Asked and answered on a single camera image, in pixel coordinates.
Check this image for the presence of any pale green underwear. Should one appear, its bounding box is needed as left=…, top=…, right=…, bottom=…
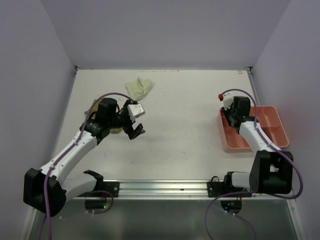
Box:
left=125, top=77, right=155, bottom=101

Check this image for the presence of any olive and cream underwear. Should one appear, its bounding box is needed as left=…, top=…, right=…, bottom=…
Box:
left=84, top=95, right=122, bottom=134

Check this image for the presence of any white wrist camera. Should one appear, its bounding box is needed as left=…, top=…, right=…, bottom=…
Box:
left=127, top=103, right=146, bottom=120
left=218, top=91, right=235, bottom=110

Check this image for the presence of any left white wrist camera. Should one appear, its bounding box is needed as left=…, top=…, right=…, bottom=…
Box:
left=127, top=103, right=146, bottom=120

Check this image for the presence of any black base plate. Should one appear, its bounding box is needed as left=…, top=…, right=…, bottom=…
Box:
left=206, top=175, right=252, bottom=198
left=84, top=180, right=120, bottom=198

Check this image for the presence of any pink divided tray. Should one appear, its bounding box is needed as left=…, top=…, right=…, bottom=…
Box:
left=217, top=105, right=290, bottom=153

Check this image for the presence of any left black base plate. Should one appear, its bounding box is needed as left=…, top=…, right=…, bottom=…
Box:
left=84, top=180, right=120, bottom=198

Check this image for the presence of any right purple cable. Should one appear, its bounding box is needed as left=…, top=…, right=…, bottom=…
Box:
left=204, top=88, right=305, bottom=240

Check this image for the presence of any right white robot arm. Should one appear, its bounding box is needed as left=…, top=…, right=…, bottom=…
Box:
left=219, top=94, right=293, bottom=197

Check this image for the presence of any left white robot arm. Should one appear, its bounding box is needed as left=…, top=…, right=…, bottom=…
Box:
left=23, top=97, right=145, bottom=217

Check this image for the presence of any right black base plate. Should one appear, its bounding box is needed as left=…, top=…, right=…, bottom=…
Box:
left=206, top=175, right=252, bottom=198

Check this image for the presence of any aluminium mounting rail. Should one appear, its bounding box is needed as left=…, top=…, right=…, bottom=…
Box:
left=74, top=179, right=253, bottom=201

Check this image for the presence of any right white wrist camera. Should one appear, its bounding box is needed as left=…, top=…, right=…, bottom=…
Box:
left=218, top=91, right=235, bottom=110

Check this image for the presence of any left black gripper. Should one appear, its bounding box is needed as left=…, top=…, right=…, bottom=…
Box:
left=107, top=100, right=145, bottom=139

